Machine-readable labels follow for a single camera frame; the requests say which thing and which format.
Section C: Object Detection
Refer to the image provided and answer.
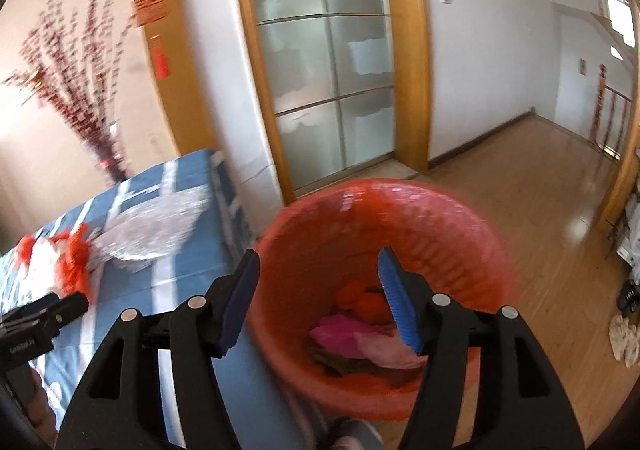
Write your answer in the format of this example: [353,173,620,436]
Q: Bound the pink plastic bag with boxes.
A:
[309,315,394,359]

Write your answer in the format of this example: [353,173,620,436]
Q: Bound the orange lined trash basket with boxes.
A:
[250,178,516,421]

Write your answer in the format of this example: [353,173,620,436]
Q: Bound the person's left hand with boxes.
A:
[26,368,58,448]

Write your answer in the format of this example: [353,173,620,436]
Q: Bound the white plastic bag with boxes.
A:
[14,238,62,302]

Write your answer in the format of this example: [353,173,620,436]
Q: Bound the orange-red plastic bag right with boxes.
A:
[49,223,92,301]

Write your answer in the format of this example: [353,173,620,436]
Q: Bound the red plastic bag left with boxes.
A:
[15,235,36,267]

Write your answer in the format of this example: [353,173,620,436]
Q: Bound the slippers on floor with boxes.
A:
[608,315,639,368]

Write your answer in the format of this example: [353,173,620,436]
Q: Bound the bubble wrap sheet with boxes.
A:
[91,186,210,271]

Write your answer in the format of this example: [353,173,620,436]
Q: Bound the glass vase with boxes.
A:
[93,122,130,187]

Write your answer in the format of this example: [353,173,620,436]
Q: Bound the red berry branches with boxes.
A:
[1,0,134,166]

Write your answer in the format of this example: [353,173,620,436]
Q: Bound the red fu knot ornament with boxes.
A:
[131,0,173,81]

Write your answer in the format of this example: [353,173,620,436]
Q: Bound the wooden stair railing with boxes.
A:
[589,64,631,160]

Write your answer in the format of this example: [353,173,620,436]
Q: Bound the frosted glass sliding door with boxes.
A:
[240,0,432,202]

